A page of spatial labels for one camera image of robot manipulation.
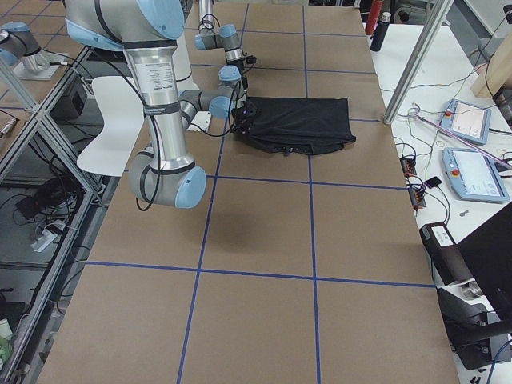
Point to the lower teach pendant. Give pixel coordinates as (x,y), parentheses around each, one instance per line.
(473,176)

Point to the black graphic t-shirt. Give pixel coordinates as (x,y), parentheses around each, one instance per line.
(309,126)

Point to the upper teach pendant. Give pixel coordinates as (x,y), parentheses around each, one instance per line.
(467,121)

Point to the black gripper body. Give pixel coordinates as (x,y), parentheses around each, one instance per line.
(242,66)
(242,119)

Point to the aluminium frame post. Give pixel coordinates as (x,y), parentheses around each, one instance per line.
(419,52)

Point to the teach pendant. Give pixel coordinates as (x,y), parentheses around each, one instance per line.
(467,121)
(473,176)

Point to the red bottle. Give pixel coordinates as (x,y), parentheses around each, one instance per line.
(373,15)

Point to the black water bottle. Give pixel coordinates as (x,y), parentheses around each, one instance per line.
(380,31)

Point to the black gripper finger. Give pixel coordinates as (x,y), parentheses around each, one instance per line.
(243,88)

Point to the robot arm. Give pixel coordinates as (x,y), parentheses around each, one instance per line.
(213,35)
(147,32)

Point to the white chair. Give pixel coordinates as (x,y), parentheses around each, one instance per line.
(122,115)

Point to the black box device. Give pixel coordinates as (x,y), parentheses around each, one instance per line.
(446,262)

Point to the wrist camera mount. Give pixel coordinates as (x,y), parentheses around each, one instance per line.
(250,60)

